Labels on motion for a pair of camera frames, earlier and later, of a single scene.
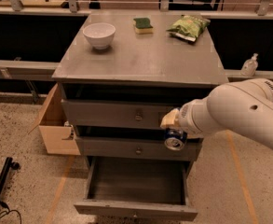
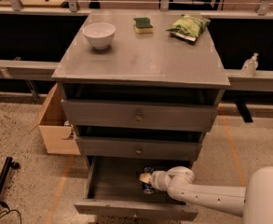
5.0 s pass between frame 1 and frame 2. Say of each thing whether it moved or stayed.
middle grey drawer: stayed
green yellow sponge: stayed
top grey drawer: stayed
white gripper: moved
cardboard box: stayed
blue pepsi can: moved
